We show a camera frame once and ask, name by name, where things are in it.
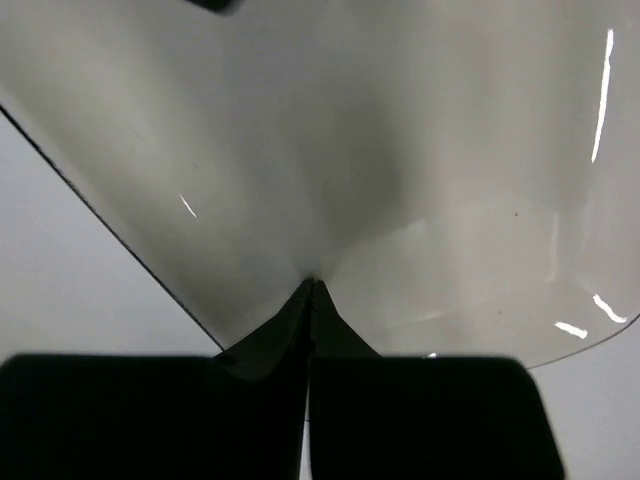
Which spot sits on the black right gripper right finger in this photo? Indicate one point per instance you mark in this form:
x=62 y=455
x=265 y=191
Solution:
x=416 y=417

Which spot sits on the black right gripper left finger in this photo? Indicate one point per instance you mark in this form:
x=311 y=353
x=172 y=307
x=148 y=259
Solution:
x=237 y=415

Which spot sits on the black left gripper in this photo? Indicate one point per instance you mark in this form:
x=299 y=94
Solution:
x=217 y=6

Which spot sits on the rectangular white plate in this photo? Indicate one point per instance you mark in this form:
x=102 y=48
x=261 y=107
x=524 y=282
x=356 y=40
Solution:
x=463 y=175

